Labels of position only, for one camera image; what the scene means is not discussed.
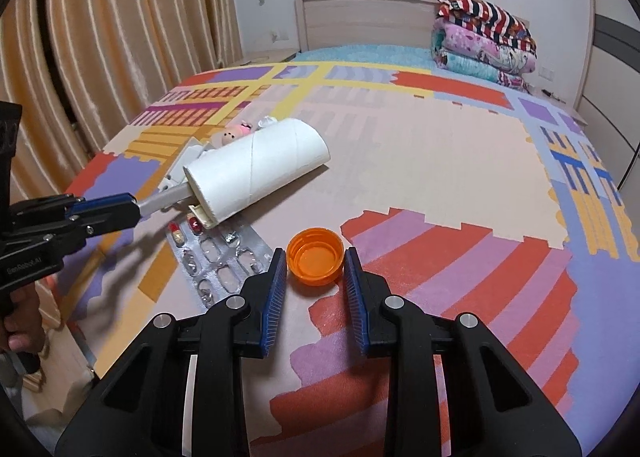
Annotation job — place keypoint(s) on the white wall switch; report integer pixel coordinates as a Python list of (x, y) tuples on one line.
[(545, 72)]

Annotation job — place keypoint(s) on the wooden nightstand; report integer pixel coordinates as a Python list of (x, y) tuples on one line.
[(265, 57)]

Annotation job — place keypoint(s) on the clear plastic bottle white cap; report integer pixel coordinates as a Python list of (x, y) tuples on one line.
[(250, 172)]

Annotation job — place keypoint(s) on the black pen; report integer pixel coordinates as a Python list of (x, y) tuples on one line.
[(554, 95)]

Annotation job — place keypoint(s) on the teal pink folded blanket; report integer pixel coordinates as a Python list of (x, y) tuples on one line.
[(470, 68)]

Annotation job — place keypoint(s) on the beige curtain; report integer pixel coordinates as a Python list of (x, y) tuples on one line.
[(125, 12)]

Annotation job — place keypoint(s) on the silver pill blister pack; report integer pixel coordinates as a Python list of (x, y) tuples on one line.
[(220, 262)]

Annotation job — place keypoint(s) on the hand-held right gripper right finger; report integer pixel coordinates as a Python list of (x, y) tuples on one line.
[(356, 302)]

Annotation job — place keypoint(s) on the grey white wardrobe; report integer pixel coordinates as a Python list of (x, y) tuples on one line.
[(615, 62)]

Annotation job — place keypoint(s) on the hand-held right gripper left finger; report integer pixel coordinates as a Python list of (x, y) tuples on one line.
[(272, 299)]

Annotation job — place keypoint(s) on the striped folded blanket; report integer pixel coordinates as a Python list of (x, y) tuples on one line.
[(495, 19)]

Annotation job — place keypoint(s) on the white wall outlet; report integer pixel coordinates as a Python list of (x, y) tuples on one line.
[(281, 34)]

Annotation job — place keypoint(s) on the white plastic case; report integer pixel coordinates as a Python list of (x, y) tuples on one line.
[(189, 156)]

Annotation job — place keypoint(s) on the pink toy figure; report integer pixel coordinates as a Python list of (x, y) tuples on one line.
[(229, 137)]

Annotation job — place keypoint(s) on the small white plastic piece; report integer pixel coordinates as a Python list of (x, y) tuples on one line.
[(268, 122)]

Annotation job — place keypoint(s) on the person's left hand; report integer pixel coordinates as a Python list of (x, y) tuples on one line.
[(22, 319)]

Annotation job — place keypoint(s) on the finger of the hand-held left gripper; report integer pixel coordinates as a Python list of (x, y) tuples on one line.
[(60, 242), (102, 207)]

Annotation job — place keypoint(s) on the wooden headboard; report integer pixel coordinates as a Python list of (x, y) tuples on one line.
[(360, 22)]

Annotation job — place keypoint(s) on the orange bottle cap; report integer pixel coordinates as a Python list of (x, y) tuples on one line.
[(315, 259)]

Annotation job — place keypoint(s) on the pink cartoon folded blanket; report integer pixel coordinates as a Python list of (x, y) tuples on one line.
[(475, 44)]

